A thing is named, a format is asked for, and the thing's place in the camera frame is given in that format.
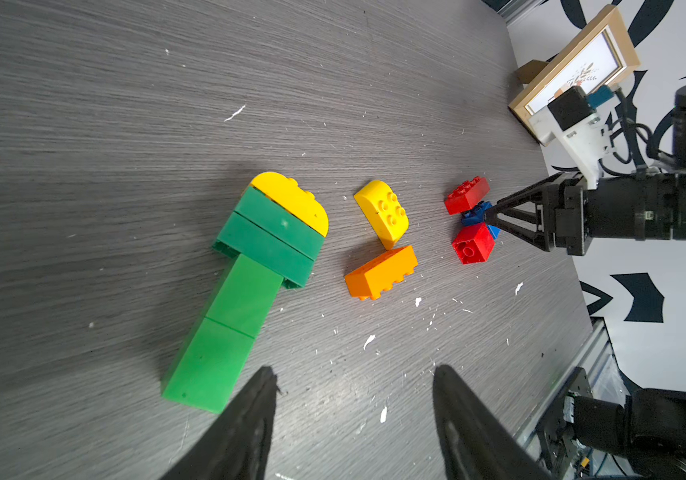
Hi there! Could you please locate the orange long lego brick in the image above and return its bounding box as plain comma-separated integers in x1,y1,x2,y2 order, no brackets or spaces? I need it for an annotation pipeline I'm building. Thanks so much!
345,246,418,300

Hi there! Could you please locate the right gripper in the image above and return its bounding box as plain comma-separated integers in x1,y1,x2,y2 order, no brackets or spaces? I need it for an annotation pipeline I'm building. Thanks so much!
485,173,592,256

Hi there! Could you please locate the dark green upturned lego brick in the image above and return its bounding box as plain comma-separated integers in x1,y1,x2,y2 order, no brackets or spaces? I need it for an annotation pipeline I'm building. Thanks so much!
212,212,314,289

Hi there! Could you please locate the red flat lego brick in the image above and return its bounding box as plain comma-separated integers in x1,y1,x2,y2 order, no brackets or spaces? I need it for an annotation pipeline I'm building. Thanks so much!
444,176,490,215

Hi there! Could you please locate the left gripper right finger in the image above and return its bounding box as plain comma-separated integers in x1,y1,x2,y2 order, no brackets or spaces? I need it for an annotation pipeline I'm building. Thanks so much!
432,364,549,479

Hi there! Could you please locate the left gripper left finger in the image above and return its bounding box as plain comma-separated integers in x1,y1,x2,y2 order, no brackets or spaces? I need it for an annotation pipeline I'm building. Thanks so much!
163,366,279,479

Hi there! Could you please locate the blue square lego brick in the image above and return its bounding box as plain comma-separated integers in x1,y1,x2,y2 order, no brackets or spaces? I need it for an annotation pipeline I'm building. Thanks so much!
461,201,500,240

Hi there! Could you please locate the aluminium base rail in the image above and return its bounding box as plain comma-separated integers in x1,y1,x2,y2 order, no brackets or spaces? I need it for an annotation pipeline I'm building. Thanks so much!
515,319,614,479

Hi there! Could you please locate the yellow curved lego brick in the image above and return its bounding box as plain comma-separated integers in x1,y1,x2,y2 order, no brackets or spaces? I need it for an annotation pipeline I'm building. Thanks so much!
354,180,409,250
250,171,329,237

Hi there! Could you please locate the wooden picture frame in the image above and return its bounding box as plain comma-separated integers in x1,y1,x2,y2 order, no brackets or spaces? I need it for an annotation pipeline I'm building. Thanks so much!
509,4,640,134

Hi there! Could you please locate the dark green long lego brick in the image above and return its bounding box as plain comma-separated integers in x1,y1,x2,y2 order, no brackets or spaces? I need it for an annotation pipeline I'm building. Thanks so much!
235,187,324,261

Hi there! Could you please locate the red square lego brick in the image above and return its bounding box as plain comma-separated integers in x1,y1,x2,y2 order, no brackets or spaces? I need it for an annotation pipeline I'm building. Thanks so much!
452,223,495,265

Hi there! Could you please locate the light green square lego brick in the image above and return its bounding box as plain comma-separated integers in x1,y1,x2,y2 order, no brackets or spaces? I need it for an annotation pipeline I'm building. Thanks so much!
161,317,255,414

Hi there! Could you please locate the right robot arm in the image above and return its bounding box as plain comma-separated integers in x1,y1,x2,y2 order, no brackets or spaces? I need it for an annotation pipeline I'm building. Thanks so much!
484,86,686,479

